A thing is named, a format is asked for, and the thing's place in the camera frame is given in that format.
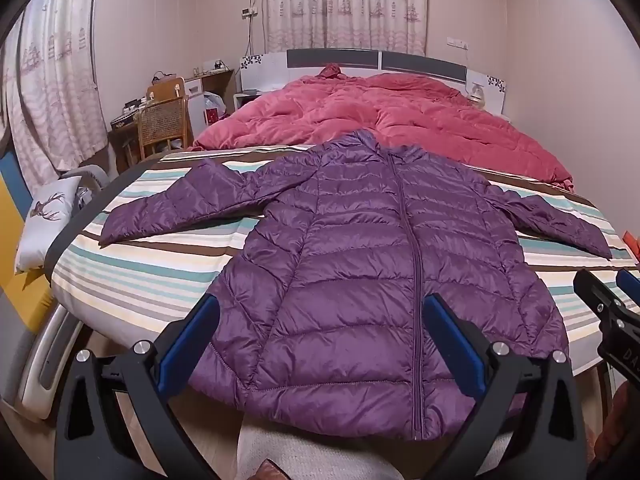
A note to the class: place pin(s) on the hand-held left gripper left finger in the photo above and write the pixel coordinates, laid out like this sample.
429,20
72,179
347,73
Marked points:
186,340

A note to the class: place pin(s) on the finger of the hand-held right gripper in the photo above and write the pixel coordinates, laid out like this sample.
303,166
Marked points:
595,292
629,282

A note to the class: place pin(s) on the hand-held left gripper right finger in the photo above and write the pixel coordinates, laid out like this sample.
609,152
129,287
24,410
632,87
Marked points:
452,342

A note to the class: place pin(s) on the purple down jacket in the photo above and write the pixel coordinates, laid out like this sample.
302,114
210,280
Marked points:
350,270

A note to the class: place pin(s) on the person's right hand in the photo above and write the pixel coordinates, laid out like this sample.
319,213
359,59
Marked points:
616,435

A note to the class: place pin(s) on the orange object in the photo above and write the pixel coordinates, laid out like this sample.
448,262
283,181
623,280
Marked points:
633,246

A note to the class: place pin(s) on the striped bed sheet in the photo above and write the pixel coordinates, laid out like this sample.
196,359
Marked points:
150,270

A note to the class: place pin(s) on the black bed edge band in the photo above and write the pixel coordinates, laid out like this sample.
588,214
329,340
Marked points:
85,210

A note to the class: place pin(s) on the yellow and blue cushion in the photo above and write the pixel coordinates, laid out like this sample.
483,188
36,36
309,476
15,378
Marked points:
15,290

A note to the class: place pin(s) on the deer print pillow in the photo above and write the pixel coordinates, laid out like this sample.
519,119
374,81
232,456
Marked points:
47,220

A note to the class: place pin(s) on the grey armrest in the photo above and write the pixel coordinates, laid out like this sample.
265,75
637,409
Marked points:
92,176

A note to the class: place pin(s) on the wicker chair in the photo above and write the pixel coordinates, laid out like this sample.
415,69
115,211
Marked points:
160,122

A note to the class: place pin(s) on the dark patterned box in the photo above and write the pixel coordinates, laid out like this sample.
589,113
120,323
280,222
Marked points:
124,120

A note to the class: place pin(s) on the white plastic bag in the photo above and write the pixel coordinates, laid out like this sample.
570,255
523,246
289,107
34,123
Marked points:
214,107

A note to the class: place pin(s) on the white drawer cabinet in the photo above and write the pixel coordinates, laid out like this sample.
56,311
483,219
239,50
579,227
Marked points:
194,102

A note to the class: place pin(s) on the red comforter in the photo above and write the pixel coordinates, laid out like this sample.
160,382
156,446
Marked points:
380,110

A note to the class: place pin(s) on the white nightstand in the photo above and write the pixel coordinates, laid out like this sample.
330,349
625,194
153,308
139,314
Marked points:
245,99

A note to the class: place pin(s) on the brown bag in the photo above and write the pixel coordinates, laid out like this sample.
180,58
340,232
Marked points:
164,90

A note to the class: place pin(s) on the cluttered wooden desk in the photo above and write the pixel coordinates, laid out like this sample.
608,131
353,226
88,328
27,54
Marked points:
220,82

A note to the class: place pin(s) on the power strip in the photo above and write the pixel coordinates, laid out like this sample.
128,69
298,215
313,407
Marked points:
220,65

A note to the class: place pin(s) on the patterned side curtain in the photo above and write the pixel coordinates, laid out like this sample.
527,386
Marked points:
50,85

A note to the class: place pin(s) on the white and grey headboard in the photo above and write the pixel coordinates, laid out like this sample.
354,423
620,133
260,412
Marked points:
350,59

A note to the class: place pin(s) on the patterned window curtain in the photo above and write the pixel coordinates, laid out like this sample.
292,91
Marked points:
345,0

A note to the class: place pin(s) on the white bed frame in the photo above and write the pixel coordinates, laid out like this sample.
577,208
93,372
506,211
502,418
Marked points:
40,355

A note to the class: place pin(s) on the white wall socket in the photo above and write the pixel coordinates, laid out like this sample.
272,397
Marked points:
457,43

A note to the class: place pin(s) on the wall control panel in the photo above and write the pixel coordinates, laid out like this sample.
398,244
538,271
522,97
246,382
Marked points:
249,12

